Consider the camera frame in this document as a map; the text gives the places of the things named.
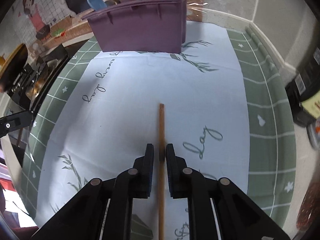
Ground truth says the wooden chopstick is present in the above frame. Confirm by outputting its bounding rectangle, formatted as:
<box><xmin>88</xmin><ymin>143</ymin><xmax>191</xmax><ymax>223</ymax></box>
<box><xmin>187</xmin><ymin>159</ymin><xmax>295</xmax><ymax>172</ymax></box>
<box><xmin>158</xmin><ymin>103</ymin><xmax>165</xmax><ymax>240</ymax></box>

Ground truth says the gas stove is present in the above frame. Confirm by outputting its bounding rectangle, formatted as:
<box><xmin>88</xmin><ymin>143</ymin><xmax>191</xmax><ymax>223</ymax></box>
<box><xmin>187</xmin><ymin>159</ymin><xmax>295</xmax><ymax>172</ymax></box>
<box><xmin>1</xmin><ymin>43</ymin><xmax>69</xmax><ymax>113</ymax></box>

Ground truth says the green tiled mat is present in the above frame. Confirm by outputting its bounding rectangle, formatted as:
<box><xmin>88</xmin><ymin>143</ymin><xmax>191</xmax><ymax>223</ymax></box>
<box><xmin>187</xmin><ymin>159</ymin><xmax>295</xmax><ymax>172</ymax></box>
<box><xmin>19</xmin><ymin>28</ymin><xmax>296</xmax><ymax>226</ymax></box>

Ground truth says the blue spoon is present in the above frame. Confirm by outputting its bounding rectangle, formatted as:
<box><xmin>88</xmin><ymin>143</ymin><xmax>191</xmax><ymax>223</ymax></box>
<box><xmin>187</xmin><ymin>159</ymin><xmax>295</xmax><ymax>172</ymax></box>
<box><xmin>87</xmin><ymin>0</ymin><xmax>107</xmax><ymax>11</ymax></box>

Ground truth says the red orange-capped bottle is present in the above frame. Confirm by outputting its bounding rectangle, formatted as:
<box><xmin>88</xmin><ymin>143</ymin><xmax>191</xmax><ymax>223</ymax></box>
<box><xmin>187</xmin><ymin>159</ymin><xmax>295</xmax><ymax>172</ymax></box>
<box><xmin>307</xmin><ymin>119</ymin><xmax>320</xmax><ymax>151</ymax></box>

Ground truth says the purple plastic utensil holder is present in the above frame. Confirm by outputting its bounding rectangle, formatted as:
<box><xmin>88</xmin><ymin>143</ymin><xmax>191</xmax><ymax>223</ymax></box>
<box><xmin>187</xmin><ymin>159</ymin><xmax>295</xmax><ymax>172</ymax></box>
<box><xmin>83</xmin><ymin>0</ymin><xmax>187</xmax><ymax>54</ymax></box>

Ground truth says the dark soy sauce bottle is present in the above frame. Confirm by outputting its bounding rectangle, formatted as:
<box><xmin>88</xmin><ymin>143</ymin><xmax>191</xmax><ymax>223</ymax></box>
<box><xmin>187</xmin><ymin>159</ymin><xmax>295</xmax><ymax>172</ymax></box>
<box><xmin>285</xmin><ymin>46</ymin><xmax>319</xmax><ymax>127</ymax></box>

